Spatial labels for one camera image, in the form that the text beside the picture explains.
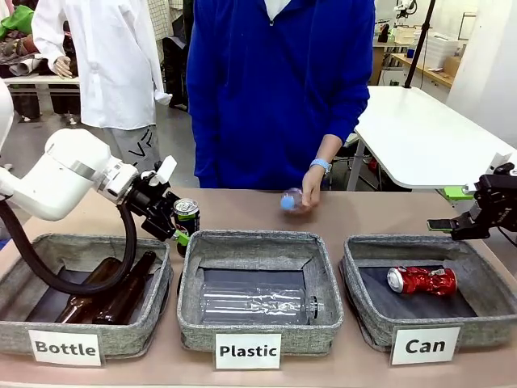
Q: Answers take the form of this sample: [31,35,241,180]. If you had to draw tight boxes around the crushed red soda can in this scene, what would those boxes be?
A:
[386,265,459,296]

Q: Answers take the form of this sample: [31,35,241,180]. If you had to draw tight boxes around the green and white camera mount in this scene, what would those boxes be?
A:
[441,152,506,200]

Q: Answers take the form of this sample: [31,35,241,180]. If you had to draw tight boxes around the black tripod pole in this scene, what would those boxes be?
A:
[403,0,438,90]

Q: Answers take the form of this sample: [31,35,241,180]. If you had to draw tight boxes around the wooden workbench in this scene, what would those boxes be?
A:
[388,51,454,91]

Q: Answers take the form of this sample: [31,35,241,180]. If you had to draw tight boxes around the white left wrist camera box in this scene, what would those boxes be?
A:
[140,154,179,188]

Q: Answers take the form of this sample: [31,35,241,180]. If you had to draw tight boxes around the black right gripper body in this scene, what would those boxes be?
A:
[473,162,517,240]

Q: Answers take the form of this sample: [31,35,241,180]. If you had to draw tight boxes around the person's left hand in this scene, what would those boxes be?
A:
[301,165,326,213]

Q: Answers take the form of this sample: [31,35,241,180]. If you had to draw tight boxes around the dark brown glass bottle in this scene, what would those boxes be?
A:
[91,250,158,326]

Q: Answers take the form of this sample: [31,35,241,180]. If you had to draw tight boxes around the black and green drink can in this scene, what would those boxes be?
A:
[173,197,200,258]

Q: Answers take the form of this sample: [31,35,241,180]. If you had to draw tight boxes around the grey fabric basket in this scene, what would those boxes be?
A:
[342,234,517,352]
[176,230,345,357]
[0,233,175,359]

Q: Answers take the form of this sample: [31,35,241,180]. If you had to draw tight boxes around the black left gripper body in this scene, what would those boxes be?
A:
[128,176,182,243]

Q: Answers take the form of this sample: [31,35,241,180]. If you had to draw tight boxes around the amber glass beer bottle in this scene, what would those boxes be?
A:
[55,257,126,324]

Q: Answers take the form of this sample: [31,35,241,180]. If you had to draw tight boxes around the person's left forearm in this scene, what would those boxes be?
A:
[317,132,345,167]

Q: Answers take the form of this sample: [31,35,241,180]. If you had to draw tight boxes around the green cloth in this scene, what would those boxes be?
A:
[0,5,38,42]

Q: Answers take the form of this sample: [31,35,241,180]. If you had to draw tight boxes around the white Bottle label card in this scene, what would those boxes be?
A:
[27,328,103,367]

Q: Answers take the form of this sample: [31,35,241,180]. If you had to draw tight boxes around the black corrugated hose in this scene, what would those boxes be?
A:
[0,196,139,295]

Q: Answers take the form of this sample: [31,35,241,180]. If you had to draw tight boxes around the light blue wrist watch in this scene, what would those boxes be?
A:
[309,158,334,176]

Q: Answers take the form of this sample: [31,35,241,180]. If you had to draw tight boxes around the white table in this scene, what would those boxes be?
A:
[346,85,517,192]

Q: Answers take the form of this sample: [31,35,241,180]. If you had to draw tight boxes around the white Plastic label card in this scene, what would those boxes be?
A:
[214,332,282,370]

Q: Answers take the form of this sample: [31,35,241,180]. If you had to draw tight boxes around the white Can label card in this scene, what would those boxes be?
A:
[390,326,462,366]

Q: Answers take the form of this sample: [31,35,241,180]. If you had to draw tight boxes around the large clear plastic bottle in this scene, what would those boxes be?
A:
[199,282,326,327]

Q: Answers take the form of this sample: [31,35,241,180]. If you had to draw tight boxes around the white storage boxes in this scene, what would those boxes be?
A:
[425,31,470,68]

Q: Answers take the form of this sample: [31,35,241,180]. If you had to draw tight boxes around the person in blue shirt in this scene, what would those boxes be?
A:
[186,0,377,191]

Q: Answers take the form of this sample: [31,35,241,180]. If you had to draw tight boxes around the clear bottle with blue cap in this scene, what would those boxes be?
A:
[280,187,314,216]

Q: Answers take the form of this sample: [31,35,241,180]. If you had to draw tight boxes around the mannequin in white shirt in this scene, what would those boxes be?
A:
[31,0,174,175]

